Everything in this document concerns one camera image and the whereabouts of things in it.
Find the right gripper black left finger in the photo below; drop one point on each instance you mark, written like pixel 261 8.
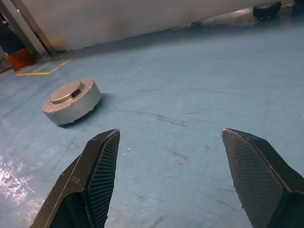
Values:
pixel 71 190

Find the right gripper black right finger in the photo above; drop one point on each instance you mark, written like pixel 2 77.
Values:
pixel 261 180

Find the silver round motor housing base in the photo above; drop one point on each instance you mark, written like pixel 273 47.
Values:
pixel 80 109

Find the silver round motor housing lid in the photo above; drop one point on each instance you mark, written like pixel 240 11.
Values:
pixel 61 93

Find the blue plastic table cover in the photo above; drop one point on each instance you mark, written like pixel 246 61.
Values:
pixel 166 83

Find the orange object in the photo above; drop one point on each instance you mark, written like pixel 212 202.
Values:
pixel 21 60

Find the black round object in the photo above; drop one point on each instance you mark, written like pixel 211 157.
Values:
pixel 267 9

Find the grey metal frame post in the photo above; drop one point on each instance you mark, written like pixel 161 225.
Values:
pixel 23 23

